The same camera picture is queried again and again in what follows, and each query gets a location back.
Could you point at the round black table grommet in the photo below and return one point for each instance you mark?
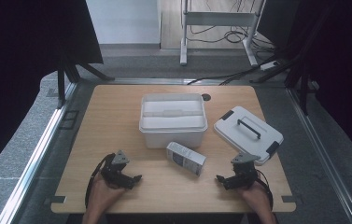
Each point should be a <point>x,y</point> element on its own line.
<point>206,97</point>

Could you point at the white plastic tray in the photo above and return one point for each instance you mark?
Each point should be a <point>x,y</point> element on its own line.
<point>172,112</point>

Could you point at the white and blue carton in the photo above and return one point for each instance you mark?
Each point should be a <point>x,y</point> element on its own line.
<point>186,158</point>

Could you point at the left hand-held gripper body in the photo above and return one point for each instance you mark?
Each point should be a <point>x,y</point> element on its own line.
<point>114,174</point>

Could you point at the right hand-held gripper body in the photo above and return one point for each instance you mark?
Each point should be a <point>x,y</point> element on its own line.
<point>243,175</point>

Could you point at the white metal stand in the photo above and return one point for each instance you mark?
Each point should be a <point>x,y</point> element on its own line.
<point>217,19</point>

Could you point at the person's left hand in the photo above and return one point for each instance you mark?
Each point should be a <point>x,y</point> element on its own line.
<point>105,196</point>

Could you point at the black curtain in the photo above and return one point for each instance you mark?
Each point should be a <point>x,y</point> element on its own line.
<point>341,62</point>
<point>24,46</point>

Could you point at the black metal stand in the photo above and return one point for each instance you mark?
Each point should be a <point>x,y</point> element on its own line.
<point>302,87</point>

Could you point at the person's right hand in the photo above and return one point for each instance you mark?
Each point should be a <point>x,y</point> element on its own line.
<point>254,196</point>

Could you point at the black tripod stand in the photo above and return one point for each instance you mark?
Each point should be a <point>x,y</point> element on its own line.
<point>71,74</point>

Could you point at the aluminium floor rail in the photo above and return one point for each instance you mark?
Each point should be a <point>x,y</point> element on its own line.
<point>36,155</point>
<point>323,149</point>

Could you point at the white power strip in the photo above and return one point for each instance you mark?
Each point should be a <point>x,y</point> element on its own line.
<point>269,65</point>

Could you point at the white plastic storage box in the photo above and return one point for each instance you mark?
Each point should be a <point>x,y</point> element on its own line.
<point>172,138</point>

